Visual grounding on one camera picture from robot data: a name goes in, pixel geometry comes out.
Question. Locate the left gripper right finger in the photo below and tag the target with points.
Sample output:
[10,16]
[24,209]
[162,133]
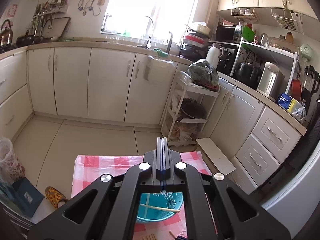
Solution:
[215,208]

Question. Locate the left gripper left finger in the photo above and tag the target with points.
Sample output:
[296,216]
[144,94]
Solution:
[107,208]

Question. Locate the blue perforated plastic basket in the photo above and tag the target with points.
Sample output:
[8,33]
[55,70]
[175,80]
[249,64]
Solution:
[172,200]

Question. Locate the white stool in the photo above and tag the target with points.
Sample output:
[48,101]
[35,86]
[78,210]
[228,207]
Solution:
[216,156]

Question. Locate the red white checkered tablecloth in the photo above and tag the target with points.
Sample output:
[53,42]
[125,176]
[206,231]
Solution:
[111,205]

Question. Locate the yellow patterned slipper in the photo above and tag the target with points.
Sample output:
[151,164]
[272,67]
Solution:
[56,198]

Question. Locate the blue dustpan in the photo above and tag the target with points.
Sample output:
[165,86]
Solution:
[27,196]

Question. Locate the floral clear waste bin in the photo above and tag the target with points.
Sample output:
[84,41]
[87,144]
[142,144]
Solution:
[10,163]

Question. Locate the white tiered trolley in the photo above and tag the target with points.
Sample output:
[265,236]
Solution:
[187,110]

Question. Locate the dark green bag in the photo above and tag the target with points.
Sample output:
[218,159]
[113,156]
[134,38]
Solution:
[202,71]

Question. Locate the white electric kettle pot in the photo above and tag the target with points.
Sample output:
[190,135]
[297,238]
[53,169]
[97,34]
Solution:
[271,81]

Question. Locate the white thermos jug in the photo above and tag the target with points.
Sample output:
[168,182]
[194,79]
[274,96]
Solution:
[214,54]

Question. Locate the black microwave oven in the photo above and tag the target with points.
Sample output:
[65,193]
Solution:
[229,33]

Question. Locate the black pan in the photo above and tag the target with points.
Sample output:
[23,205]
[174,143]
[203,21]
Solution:
[27,39]

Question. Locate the steel kettle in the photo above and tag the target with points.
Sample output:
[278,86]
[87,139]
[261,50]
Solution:
[6,33]

